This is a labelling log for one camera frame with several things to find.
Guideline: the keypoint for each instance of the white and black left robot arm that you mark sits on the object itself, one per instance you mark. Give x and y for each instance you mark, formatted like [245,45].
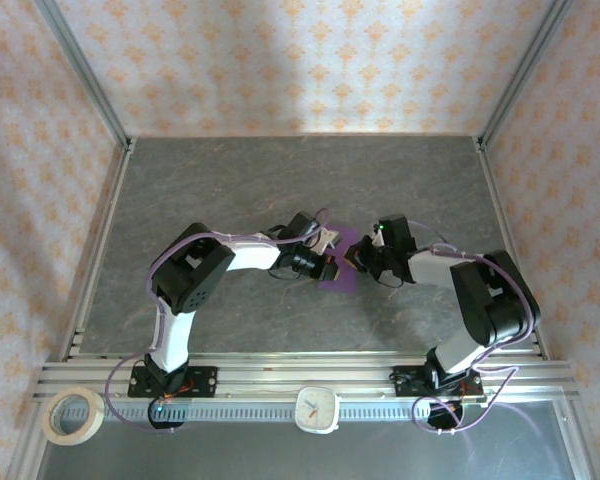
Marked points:
[195,275]

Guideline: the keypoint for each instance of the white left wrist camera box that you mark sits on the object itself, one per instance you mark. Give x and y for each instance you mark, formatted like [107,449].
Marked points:
[325,239]

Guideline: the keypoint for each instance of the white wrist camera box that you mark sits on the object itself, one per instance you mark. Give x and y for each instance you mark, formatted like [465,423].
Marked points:
[325,239]
[378,239]

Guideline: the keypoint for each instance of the aluminium side rail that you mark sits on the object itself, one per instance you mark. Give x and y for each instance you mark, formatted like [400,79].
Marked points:
[495,195]
[100,250]

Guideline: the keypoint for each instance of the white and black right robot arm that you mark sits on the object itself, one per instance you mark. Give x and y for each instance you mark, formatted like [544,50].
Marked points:
[495,300]

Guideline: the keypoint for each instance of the beige masking tape roll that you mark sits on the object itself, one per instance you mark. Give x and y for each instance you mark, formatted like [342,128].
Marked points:
[75,440]

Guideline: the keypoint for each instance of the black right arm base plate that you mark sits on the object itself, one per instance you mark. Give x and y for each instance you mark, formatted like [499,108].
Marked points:
[405,382]

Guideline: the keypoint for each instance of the grey metal shelf panel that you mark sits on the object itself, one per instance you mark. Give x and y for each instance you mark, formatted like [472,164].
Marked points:
[230,455]

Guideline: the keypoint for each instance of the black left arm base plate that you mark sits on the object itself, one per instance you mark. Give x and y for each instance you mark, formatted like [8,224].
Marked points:
[205,382]

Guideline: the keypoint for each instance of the purple paper sheet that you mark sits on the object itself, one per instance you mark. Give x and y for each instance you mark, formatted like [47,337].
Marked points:
[347,282]

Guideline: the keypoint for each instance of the aluminium corner post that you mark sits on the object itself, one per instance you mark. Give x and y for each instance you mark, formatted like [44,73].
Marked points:
[87,75]
[522,65]

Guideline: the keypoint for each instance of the white square clock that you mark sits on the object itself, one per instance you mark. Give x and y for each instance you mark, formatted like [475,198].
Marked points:
[317,410]

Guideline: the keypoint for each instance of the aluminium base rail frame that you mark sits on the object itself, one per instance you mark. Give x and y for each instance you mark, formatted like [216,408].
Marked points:
[280,372]

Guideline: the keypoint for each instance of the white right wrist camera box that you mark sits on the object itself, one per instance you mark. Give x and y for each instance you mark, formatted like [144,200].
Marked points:
[378,239]

